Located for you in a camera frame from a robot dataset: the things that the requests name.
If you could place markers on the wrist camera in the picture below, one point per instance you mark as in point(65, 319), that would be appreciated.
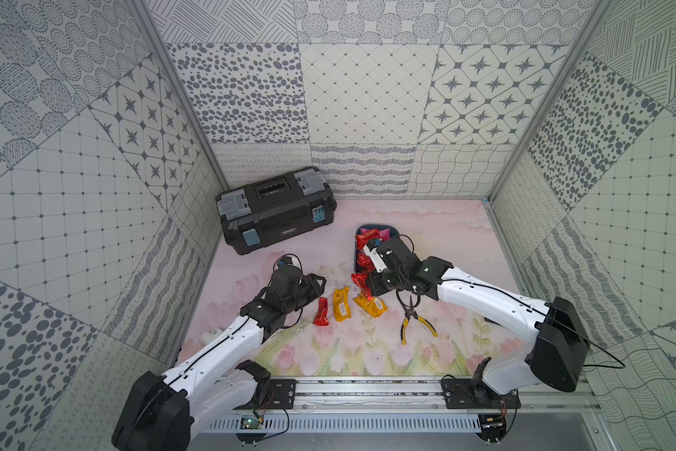
point(285, 260)
point(377, 264)

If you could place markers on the red tea bag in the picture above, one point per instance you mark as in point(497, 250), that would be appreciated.
point(321, 317)
point(361, 281)

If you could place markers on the yellow tea bag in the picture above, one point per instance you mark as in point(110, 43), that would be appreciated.
point(374, 306)
point(341, 307)

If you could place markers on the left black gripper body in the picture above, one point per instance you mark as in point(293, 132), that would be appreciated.
point(308, 287)

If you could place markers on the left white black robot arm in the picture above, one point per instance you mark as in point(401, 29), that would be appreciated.
point(167, 411)

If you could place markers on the white ventilation grille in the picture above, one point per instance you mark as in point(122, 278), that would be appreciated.
point(347, 423)

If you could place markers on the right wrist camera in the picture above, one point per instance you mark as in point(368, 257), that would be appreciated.
point(377, 264)

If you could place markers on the teal plastic storage box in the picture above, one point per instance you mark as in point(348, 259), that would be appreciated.
point(363, 229)

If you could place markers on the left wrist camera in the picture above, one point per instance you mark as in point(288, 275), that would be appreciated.
point(285, 260)

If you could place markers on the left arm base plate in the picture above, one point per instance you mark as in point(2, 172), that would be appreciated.
point(273, 395)

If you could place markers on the black screwdriver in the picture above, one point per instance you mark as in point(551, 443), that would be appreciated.
point(490, 321)

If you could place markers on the aluminium mounting rail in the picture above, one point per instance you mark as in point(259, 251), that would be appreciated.
point(419, 395)

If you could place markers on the black plastic toolbox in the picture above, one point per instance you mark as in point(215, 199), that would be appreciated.
point(263, 213)

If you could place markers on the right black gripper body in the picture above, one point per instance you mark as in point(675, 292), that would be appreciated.
point(386, 283)

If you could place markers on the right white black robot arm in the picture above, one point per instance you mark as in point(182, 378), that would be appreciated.
point(557, 345)

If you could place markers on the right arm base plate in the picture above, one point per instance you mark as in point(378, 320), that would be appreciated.
point(465, 394)

